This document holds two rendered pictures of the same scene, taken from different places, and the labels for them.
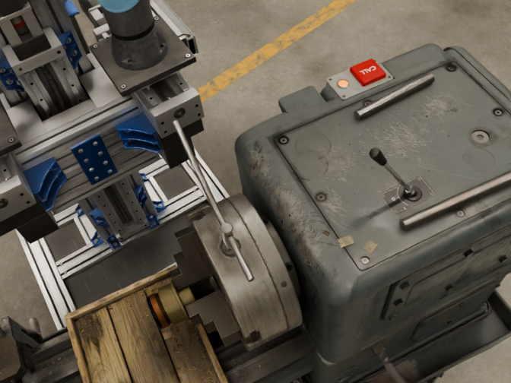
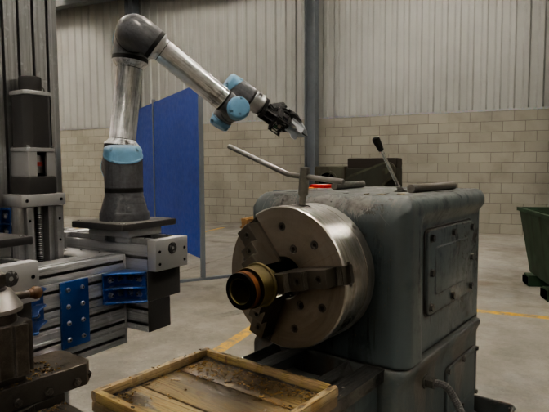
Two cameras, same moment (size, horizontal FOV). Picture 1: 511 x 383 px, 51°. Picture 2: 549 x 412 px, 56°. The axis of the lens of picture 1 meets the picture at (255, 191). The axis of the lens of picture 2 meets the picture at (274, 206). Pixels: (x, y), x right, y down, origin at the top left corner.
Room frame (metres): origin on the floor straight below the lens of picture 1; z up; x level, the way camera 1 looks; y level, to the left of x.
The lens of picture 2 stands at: (-0.45, 0.74, 1.32)
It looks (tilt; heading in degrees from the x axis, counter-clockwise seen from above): 4 degrees down; 327
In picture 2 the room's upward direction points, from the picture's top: straight up
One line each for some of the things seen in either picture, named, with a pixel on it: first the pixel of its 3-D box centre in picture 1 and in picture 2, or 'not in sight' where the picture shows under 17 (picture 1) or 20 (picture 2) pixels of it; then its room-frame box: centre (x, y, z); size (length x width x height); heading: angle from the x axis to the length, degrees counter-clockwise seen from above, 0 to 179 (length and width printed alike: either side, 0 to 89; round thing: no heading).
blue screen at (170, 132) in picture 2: not in sight; (155, 177); (7.14, -2.02, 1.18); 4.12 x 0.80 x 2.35; 175
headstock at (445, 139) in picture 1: (389, 196); (372, 257); (0.65, -0.31, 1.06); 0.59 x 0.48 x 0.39; 109
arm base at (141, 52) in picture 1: (136, 36); (124, 203); (1.16, 0.25, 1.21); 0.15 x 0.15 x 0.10
